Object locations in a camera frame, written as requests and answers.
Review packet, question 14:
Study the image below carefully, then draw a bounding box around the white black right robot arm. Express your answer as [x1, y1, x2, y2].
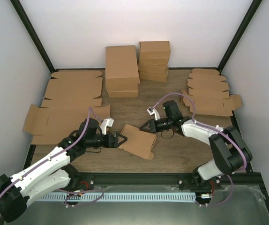
[139, 100, 253, 189]

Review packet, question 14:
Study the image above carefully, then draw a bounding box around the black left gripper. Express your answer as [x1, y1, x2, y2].
[86, 132, 128, 149]

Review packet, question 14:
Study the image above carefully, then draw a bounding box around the small brown cardboard box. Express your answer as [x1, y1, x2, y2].
[120, 124, 157, 160]

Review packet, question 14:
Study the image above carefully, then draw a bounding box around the light blue slotted cable duct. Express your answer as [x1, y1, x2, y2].
[38, 192, 196, 203]

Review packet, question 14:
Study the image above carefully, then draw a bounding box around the small folded box bottom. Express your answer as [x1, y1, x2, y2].
[139, 73, 167, 82]

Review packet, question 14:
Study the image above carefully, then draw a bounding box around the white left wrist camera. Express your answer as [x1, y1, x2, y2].
[100, 117, 114, 135]

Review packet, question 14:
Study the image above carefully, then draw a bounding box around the stack of small flat blanks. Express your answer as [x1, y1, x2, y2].
[182, 68, 242, 117]

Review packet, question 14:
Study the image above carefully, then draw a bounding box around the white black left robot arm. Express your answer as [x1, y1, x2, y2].
[0, 118, 127, 223]

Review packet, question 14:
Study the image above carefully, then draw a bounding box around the clear acrylic cover plate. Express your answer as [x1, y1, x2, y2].
[12, 186, 269, 225]

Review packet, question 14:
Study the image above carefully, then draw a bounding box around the large flat cardboard blank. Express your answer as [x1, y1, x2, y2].
[22, 98, 111, 145]
[45, 70, 103, 100]

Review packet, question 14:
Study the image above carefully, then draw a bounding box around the black frame post left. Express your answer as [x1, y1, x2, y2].
[10, 0, 55, 74]

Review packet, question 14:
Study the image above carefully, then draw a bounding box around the large flat cardboard blank front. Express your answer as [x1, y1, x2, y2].
[22, 98, 111, 145]

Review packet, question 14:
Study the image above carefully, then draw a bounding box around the black frame post right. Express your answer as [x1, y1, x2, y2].
[217, 0, 262, 72]

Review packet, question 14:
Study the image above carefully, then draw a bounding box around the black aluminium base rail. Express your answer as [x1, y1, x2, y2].
[79, 172, 263, 191]

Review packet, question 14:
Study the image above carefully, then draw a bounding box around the large flat cardboard blank rear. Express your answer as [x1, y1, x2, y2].
[45, 70, 103, 100]

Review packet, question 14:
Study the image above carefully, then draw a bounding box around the large folded cardboard box bottom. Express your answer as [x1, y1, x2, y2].
[108, 90, 139, 98]

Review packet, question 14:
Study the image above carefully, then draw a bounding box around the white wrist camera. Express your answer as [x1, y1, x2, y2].
[147, 106, 160, 120]
[100, 117, 114, 135]

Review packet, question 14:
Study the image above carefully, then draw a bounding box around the large folded cardboard box top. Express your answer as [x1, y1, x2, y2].
[105, 45, 140, 92]

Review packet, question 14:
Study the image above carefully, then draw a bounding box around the small folded box stack top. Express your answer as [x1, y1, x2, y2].
[139, 41, 171, 59]

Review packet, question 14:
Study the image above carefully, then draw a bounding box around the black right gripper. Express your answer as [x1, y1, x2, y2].
[140, 117, 173, 134]

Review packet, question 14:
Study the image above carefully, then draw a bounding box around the black frame post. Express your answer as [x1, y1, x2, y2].
[10, 0, 55, 74]
[217, 0, 262, 72]

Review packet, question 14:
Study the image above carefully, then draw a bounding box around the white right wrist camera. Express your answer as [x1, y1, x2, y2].
[147, 106, 160, 120]

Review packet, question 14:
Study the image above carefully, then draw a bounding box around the large folded cardboard box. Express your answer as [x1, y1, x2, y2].
[108, 90, 139, 98]
[105, 45, 140, 92]

